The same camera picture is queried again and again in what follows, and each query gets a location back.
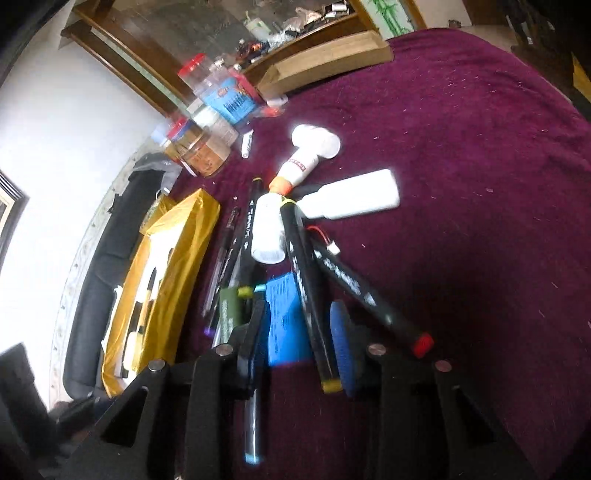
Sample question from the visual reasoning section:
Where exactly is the long cardboard box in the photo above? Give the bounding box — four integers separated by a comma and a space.
256, 30, 395, 100

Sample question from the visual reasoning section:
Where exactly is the flat white bottle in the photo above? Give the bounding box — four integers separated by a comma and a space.
300, 168, 402, 220

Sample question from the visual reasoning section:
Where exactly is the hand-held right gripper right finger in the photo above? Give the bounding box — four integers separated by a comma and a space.
329, 300, 539, 480

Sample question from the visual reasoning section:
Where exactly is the red white small packet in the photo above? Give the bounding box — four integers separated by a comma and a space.
261, 95, 289, 118

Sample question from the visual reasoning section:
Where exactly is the green rectangular block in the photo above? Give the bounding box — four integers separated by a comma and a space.
217, 287, 243, 344

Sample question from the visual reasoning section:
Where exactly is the black marker yellow cap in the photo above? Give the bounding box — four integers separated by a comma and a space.
277, 196, 345, 394

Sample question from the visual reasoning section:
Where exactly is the red white wire connector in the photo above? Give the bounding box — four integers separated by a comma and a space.
307, 225, 341, 256

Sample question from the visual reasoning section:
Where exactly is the blue box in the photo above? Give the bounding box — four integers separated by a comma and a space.
265, 272, 315, 367

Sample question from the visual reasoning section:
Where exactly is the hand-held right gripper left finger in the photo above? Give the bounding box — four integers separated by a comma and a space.
60, 298, 271, 480

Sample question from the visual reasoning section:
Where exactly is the purple blanket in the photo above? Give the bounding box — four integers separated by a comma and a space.
166, 28, 591, 480

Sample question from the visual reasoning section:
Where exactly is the amber jar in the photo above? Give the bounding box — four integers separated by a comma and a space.
161, 117, 232, 178

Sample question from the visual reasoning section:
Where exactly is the gold box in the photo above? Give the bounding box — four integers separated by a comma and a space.
100, 188, 221, 398

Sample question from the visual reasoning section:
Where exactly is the black marker cyan cap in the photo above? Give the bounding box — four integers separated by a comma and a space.
242, 284, 269, 466

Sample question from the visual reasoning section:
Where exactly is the black marker green cap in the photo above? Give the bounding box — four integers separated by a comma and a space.
238, 178, 265, 298

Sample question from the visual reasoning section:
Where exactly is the black padded seat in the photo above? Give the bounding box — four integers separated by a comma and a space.
62, 166, 183, 400

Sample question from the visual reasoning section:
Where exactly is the clear jar blue label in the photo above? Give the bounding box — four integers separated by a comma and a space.
198, 74, 259, 127

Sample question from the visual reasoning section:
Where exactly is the bamboo painting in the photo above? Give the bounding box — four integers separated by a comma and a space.
358, 0, 428, 38

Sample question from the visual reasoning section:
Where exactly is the clear jar red lid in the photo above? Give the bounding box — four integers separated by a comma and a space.
178, 53, 222, 93

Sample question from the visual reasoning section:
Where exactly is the white cylinder bottle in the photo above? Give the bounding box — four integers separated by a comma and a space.
250, 191, 289, 265

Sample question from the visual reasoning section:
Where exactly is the black marker red cap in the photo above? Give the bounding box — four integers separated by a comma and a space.
300, 217, 435, 360

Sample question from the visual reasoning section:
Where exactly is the wooden mirror frame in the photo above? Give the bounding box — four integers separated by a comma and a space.
60, 0, 384, 116

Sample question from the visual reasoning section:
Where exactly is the white bottle red cap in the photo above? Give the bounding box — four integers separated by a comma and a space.
270, 154, 321, 197

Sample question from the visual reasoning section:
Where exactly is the framed wall picture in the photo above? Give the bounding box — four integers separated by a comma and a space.
0, 168, 31, 273

